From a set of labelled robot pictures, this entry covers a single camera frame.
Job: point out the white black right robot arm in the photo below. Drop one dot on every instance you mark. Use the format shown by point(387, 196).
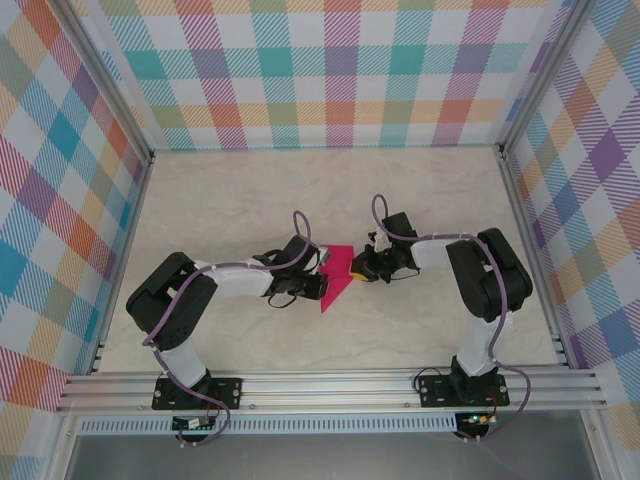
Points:
point(435, 252)

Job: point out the wide aluminium base rail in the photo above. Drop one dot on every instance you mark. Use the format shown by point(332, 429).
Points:
point(325, 390)

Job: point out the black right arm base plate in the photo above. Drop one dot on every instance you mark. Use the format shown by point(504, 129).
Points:
point(435, 392)

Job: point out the aluminium frame post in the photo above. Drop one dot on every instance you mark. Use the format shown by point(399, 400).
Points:
point(112, 80)
point(542, 75)

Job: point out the aluminium side rail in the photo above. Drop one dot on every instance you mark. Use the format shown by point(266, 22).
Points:
point(531, 250)
point(129, 235)

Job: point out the short aluminium frame strut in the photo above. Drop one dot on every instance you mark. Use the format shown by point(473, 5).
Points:
point(595, 445)
point(61, 450)

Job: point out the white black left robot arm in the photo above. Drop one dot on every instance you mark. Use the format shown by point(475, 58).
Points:
point(240, 280)

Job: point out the magenta cloth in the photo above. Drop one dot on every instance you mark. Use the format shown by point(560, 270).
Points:
point(337, 280)

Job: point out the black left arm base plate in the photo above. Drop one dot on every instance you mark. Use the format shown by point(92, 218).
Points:
point(227, 392)

